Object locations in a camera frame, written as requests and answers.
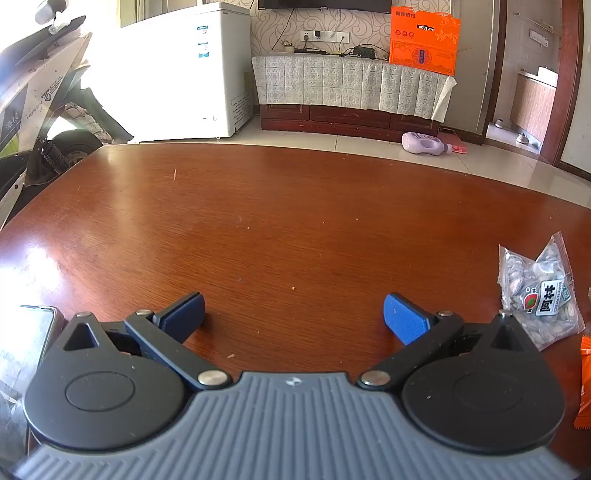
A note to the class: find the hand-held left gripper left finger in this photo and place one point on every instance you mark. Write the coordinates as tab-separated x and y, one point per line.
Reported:
187	316

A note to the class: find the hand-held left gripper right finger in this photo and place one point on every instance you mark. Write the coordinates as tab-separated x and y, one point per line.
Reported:
406	319

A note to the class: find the clear sunflower seed packet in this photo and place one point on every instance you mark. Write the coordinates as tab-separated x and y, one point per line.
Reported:
540	286

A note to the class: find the orange snack packet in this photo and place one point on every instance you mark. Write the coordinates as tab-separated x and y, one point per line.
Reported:
585	392

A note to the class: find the glossy flat device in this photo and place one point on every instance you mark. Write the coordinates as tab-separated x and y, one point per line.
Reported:
23	341

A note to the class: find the purple detergent bottle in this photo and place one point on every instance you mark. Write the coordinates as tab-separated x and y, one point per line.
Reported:
422	142

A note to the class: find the dark wooden television cabinet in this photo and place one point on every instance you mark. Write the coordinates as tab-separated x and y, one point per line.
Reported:
346	121

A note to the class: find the white chest freezer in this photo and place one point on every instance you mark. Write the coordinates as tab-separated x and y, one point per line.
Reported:
184	83

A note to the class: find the wooden kitchen counter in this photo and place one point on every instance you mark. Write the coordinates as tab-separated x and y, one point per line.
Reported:
531	106

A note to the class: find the lace cabinet cloth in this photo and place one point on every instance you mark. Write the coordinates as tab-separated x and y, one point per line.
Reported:
332	81

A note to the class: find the white electric scooter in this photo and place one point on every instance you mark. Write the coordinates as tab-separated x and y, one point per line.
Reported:
37	92

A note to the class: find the black router box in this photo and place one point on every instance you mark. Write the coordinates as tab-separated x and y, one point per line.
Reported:
369	52

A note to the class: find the orange gift box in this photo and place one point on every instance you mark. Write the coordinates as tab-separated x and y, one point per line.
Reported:
422	46

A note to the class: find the black power strip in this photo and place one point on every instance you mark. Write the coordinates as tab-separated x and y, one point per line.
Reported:
308	50

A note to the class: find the brown wooden door frame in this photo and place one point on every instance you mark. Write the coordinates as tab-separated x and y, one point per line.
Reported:
565	92

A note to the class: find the white wall socket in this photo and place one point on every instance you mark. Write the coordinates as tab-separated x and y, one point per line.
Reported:
310	35
336	36

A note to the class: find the white wall rack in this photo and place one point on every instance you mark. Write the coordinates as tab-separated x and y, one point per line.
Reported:
540	35

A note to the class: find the black wall television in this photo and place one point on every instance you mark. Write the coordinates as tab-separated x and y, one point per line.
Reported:
323	4

